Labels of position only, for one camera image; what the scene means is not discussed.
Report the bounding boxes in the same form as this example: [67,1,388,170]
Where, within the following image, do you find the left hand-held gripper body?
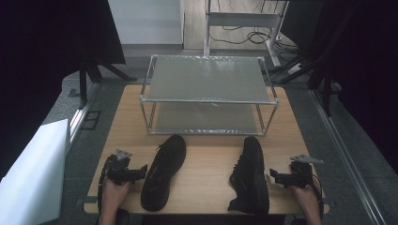
[104,148,141,186]

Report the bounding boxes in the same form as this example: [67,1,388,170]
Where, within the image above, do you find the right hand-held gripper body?
[288,153,325,189]

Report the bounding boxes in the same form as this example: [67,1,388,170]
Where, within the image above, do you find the black shoe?
[227,135,271,217]
[140,134,188,213]

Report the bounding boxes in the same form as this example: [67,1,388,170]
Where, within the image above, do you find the grey metal shoe rack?
[138,53,281,137]

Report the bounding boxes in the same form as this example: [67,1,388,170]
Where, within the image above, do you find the person's right hand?
[291,183,321,212]

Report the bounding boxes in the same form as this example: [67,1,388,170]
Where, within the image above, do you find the person's left hand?
[100,176,131,214]

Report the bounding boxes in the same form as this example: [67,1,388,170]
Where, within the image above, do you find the black floor socket box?
[80,110,102,131]

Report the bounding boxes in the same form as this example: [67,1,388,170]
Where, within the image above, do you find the white box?
[0,118,71,225]

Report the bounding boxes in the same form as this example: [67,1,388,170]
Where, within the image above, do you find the black stand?
[77,46,139,111]
[268,18,344,118]

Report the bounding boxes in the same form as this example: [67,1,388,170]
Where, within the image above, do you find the white power strip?
[286,63,303,76]

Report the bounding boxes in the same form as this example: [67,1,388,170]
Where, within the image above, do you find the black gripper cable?
[97,155,113,219]
[310,172,326,219]

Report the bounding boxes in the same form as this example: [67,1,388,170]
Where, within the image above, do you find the metal floor rail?
[307,88,390,225]
[66,82,102,148]

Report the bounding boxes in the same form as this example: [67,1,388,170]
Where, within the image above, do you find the black floor cables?
[208,25,299,54]

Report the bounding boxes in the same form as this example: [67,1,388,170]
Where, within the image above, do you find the white desk frame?
[203,0,291,68]

